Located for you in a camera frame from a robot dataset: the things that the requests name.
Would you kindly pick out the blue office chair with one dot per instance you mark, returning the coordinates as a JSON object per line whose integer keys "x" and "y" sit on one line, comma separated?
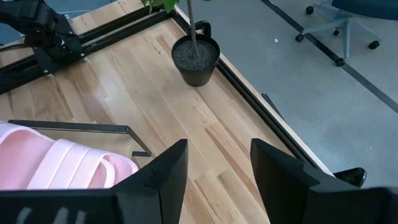
{"x": 345, "y": 28}

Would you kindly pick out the wooden shelf with black legs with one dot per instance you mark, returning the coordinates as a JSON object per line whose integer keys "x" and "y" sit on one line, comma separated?
{"x": 77, "y": 126}

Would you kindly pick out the black aluminium table frame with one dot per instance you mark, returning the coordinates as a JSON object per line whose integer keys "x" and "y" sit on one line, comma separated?
{"x": 264, "y": 113}

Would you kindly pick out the pink slide sandal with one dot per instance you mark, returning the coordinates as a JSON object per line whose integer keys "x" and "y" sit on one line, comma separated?
{"x": 46, "y": 161}

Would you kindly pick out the black plant pot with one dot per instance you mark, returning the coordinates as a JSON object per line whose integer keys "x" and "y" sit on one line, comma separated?
{"x": 196, "y": 73}

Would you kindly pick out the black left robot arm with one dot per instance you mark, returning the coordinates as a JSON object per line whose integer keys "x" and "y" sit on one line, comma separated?
{"x": 37, "y": 28}

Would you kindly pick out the green leafy plant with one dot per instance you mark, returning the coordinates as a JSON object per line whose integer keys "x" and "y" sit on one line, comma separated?
{"x": 192, "y": 28}

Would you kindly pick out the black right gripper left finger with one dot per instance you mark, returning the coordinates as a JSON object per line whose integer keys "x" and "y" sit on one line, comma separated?
{"x": 149, "y": 199}

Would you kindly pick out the black table clamp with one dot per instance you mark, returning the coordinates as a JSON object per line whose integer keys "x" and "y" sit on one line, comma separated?
{"x": 206, "y": 26}

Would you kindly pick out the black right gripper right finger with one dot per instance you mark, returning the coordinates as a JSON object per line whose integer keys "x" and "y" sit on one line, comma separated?
{"x": 295, "y": 193}

